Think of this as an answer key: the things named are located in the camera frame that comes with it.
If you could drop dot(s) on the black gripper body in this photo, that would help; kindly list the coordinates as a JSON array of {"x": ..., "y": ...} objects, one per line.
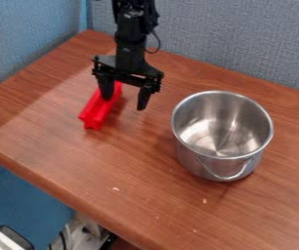
[{"x": 128, "y": 66}]

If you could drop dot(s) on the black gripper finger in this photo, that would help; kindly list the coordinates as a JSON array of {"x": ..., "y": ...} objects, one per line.
[
  {"x": 105, "y": 83},
  {"x": 145, "y": 91}
]

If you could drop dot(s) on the red plastic block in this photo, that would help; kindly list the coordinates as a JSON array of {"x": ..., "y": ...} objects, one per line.
[{"x": 97, "y": 108}]

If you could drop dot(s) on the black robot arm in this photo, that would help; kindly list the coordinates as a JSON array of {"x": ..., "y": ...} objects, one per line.
[{"x": 136, "y": 20}]

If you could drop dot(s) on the white items under table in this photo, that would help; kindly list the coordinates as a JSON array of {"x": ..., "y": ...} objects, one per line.
[{"x": 83, "y": 234}]

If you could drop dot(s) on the metal pot with handle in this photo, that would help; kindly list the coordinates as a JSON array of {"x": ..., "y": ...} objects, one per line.
[{"x": 221, "y": 130}]

